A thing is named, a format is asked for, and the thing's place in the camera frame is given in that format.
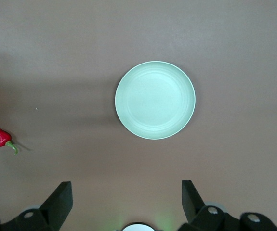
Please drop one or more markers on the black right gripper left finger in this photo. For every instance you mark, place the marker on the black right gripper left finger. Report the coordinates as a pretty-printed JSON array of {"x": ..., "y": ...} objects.
[{"x": 51, "y": 211}]

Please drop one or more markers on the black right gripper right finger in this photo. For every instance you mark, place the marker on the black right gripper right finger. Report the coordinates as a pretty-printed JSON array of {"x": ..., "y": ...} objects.
[{"x": 201, "y": 216}]

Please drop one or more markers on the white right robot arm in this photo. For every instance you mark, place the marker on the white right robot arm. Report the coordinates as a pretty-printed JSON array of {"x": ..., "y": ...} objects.
[{"x": 138, "y": 227}]

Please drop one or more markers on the light green round plate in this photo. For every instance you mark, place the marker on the light green round plate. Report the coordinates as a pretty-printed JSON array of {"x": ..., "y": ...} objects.
[{"x": 155, "y": 99}]

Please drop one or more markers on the brown table cover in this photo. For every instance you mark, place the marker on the brown table cover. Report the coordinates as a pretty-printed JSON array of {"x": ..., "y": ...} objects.
[{"x": 56, "y": 48}]

